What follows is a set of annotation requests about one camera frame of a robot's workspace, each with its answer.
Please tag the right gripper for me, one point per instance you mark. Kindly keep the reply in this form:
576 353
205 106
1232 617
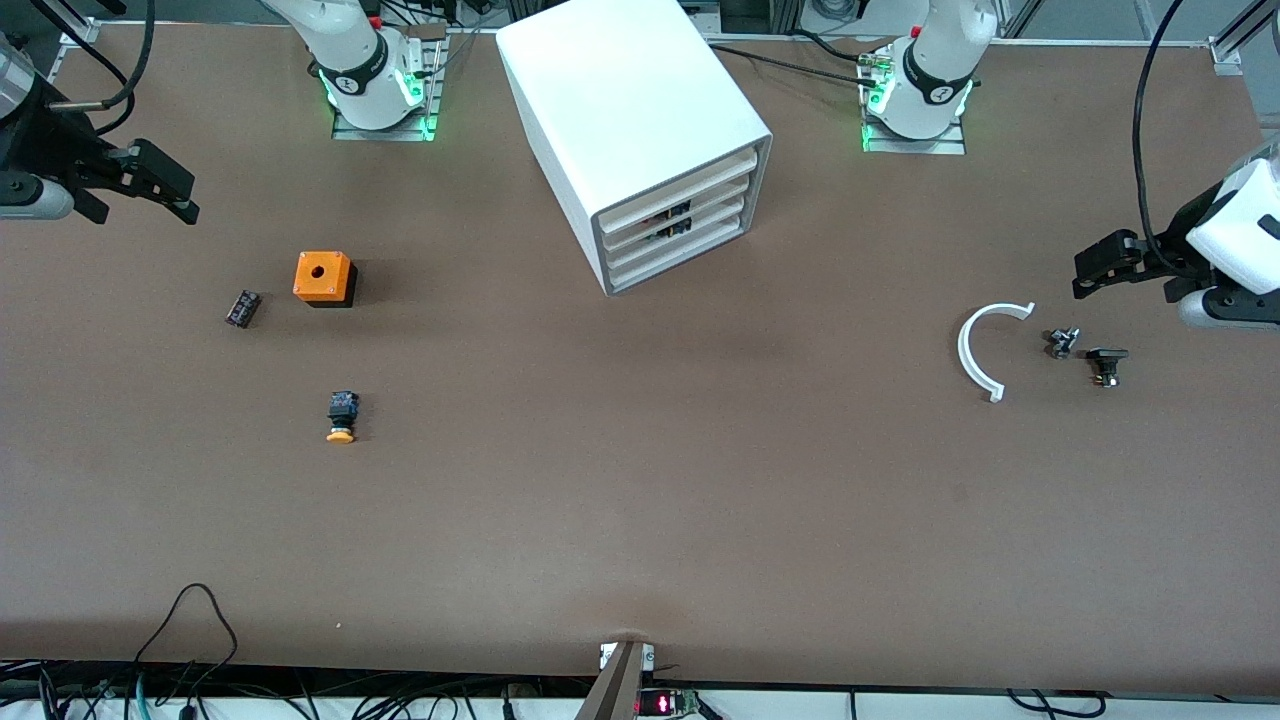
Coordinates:
42 140

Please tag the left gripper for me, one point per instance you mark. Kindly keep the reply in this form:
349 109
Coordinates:
1176 248

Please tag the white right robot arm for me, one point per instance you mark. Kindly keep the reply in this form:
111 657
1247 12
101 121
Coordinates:
360 60

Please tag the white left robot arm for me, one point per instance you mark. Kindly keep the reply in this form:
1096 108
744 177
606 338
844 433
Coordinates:
930 70

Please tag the black button holder part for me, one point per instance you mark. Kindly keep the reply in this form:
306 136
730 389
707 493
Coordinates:
1106 356

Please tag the yellow mushroom push button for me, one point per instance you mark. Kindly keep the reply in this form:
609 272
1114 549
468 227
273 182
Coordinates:
343 408

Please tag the white drawer cabinet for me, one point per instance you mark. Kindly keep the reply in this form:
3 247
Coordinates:
620 90

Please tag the small black connector part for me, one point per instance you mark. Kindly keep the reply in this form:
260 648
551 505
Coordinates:
243 308

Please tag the white curved plastic piece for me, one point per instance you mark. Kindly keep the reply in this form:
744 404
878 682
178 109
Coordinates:
964 352

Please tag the small dark electrical component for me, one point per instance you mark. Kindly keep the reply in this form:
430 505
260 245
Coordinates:
670 232

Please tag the circuit board with red display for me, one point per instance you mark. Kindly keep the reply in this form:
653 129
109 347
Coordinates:
662 704

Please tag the small metal bracket part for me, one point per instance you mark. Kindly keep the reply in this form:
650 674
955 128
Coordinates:
1062 343

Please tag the orange button enclosure box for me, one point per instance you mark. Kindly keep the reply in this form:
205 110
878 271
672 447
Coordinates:
320 275

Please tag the aluminium frame profile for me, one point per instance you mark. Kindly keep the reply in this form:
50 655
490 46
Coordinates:
1228 52
78 35

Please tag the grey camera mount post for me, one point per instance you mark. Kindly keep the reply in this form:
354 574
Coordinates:
612 690

